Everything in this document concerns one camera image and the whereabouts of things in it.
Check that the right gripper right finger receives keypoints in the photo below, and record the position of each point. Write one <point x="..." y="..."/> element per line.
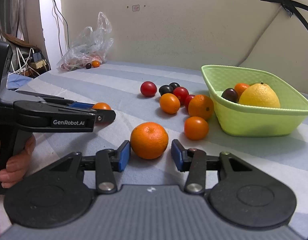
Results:
<point x="197" y="163"/>

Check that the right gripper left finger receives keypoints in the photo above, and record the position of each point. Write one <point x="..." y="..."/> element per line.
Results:
<point x="104" y="163"/>

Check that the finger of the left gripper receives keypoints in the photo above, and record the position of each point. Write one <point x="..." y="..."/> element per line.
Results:
<point x="58" y="100"/>
<point x="104" y="116"/>

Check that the orange red tomato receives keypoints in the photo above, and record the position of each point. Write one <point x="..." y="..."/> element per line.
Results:
<point x="196" y="128"/>

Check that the orange mandarin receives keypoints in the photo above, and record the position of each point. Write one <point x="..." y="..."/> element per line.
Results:
<point x="240" y="88"/>
<point x="201" y="106"/>
<point x="149" y="140"/>

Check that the red cherry tomato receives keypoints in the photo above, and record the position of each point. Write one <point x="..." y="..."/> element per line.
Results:
<point x="148" y="89"/>

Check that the orange cherry tomato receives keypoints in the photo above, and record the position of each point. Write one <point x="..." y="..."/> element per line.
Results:
<point x="169" y="103"/>

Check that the dark purple tomato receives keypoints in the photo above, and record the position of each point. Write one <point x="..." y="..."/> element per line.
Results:
<point x="231" y="95"/>
<point x="165" y="89"/>
<point x="174" y="85"/>

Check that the large yellow grapefruit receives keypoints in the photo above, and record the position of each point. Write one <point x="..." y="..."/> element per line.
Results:
<point x="260" y="95"/>

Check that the person's left hand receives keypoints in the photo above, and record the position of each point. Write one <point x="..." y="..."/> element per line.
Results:
<point x="18" y="165"/>

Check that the small dark tomato by bag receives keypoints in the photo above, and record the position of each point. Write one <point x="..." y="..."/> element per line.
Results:
<point x="88" y="66"/>

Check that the small orange tomato by bag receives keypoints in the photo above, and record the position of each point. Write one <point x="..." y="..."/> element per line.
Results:
<point x="95" y="63"/>

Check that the striped bed sheet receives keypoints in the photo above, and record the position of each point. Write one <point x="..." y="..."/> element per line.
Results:
<point x="151" y="204"/>

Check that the clear plastic bag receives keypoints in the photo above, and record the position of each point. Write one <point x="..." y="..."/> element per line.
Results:
<point x="90" y="45"/>

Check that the green plastic basket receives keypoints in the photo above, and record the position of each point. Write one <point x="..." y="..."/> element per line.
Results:
<point x="250" y="121"/>

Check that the black tape cross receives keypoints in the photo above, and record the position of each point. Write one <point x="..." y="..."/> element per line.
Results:
<point x="291" y="7"/>

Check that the wall sticker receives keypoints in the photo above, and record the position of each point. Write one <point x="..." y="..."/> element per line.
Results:
<point x="135" y="8"/>

